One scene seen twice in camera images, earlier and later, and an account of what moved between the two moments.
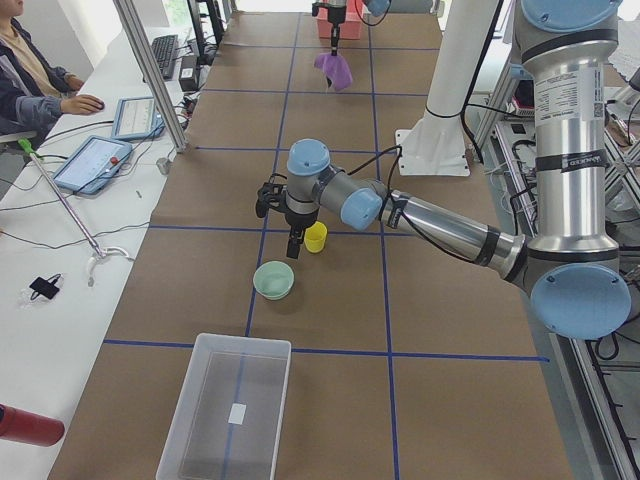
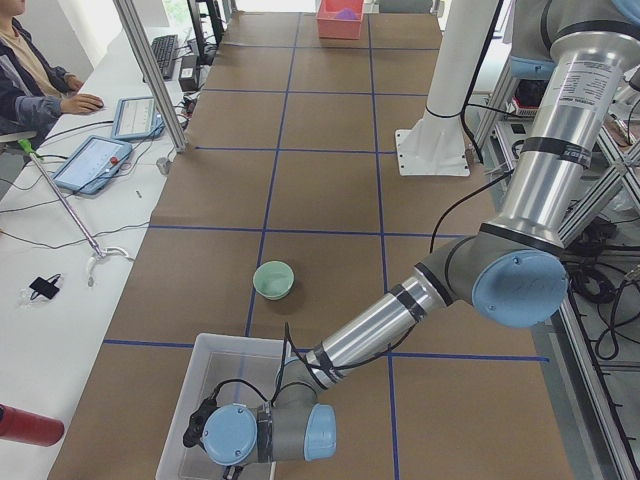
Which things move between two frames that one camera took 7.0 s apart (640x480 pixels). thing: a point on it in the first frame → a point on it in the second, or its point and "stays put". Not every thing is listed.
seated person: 33,91 stays put
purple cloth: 336,68 → 346,14
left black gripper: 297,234 → 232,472
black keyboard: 165,48 stays put
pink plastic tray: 351,27 stays put
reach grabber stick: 99,252 stays put
